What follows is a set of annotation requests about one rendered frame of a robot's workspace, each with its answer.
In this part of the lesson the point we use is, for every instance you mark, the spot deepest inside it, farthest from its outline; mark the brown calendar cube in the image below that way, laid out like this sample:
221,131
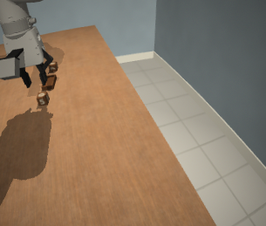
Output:
43,98
53,66

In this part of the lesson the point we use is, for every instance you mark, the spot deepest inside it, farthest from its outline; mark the brown wooden tray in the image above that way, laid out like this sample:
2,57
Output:
50,83

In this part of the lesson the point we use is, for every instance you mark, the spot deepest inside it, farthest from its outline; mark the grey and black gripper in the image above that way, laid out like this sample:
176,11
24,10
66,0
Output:
33,53

